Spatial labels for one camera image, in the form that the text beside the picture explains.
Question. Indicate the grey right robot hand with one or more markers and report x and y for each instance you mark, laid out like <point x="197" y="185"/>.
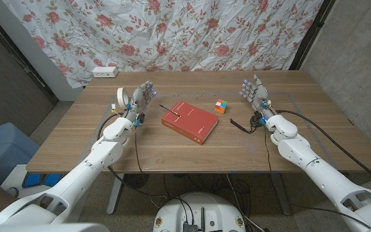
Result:
<point x="259" y="95"/>

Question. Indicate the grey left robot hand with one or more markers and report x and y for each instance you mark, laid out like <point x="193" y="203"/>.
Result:
<point x="138" y="96"/>

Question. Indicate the black mechanical pencil yellow label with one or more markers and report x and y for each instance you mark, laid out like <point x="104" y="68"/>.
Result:
<point x="170" y="110"/>

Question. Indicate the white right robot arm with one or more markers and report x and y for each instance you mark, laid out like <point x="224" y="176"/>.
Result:
<point x="317" y="167"/>

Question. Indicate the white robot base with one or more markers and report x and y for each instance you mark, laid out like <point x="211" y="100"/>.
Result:
<point x="201" y="209"/>

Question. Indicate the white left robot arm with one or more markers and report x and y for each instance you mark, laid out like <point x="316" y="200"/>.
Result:
<point x="76" y="180"/>

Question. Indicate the small Rubik's cube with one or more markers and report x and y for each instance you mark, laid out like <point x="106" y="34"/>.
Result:
<point x="221" y="107"/>

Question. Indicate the masking tape roll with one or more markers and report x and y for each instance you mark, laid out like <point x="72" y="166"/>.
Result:
<point x="120" y="96"/>

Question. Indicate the white power strip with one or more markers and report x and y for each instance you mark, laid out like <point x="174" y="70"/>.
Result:
<point x="105" y="71"/>

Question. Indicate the red hardcover book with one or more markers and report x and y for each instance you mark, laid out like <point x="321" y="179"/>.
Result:
<point x="192" y="124"/>

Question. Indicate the floral backdrop cloth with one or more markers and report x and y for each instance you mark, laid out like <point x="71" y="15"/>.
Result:
<point x="172" y="32"/>

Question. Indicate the black backdrop pole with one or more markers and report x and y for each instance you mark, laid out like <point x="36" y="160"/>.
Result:
<point x="311" y="33"/>

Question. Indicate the black round fan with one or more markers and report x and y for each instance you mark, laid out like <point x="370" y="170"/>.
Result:
<point x="135" y="180"/>

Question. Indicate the white table leg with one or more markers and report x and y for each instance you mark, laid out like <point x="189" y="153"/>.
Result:
<point x="282" y="196"/>
<point x="114" y="196"/>

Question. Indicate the blue plastic bin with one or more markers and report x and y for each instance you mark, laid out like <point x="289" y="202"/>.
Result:
<point x="2" y="148"/>

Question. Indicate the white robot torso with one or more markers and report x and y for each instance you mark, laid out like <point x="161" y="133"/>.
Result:
<point x="43" y="228"/>

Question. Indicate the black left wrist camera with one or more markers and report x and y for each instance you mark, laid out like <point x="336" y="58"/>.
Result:
<point x="141" y="118"/>

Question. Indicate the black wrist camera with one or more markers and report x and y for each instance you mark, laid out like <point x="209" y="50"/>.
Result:
<point x="256" y="120"/>
<point x="141" y="118"/>

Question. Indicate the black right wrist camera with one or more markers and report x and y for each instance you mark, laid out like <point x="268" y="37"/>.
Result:
<point x="256" y="120"/>

